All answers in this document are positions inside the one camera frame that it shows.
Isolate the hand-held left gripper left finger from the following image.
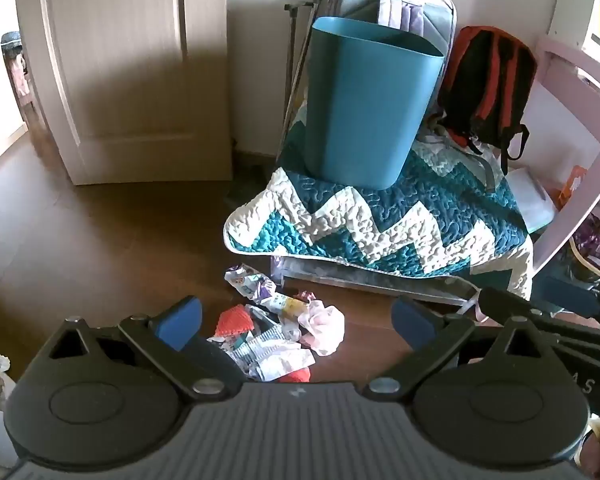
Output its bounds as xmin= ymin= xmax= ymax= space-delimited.
xmin=45 ymin=296 xmax=243 ymax=403

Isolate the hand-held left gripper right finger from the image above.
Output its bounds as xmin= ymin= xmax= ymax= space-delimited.
xmin=362 ymin=296 xmax=556 ymax=402

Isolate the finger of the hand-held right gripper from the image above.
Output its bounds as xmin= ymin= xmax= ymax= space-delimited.
xmin=479 ymin=286 xmax=600 ymax=348
xmin=532 ymin=275 xmax=600 ymax=317

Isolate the red knitted cloth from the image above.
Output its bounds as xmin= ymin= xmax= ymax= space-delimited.
xmin=214 ymin=305 xmax=255 ymax=337

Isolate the printed wrapper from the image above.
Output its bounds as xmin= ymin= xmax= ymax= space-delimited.
xmin=224 ymin=264 xmax=279 ymax=307

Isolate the pale plastic bag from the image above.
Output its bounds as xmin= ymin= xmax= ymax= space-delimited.
xmin=297 ymin=297 xmax=347 ymax=357

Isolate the yellow label packet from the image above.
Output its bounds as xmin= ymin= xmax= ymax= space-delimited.
xmin=260 ymin=294 xmax=311 ymax=319

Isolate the small red scrap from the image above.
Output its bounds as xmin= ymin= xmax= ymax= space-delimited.
xmin=277 ymin=367 xmax=311 ymax=385

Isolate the teal plastic bin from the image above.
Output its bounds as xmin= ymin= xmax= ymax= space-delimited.
xmin=304 ymin=16 xmax=446 ymax=191

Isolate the person's right hand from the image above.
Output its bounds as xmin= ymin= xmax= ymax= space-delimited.
xmin=579 ymin=430 xmax=600 ymax=478

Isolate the purple printed bag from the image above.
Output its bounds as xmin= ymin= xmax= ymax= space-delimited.
xmin=567 ymin=212 xmax=600 ymax=283

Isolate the clear plastic storage box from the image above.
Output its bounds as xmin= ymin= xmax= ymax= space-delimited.
xmin=270 ymin=254 xmax=481 ymax=307

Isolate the teal white zigzag quilt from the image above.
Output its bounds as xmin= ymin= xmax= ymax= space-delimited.
xmin=223 ymin=105 xmax=533 ymax=305

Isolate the orange packet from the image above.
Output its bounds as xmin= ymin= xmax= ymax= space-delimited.
xmin=557 ymin=165 xmax=588 ymax=211

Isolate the black orange backpack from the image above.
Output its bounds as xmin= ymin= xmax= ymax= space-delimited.
xmin=437 ymin=26 xmax=538 ymax=176

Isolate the beige wooden door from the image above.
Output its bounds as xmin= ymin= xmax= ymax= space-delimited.
xmin=12 ymin=0 xmax=233 ymax=186

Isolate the black metal folding rack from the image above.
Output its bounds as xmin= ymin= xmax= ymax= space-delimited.
xmin=279 ymin=0 xmax=328 ymax=161

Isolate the pink hanging cloth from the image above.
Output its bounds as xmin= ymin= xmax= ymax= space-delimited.
xmin=7 ymin=55 xmax=32 ymax=107

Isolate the purple grey backpack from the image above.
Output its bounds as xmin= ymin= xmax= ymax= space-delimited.
xmin=330 ymin=0 xmax=457 ymax=111

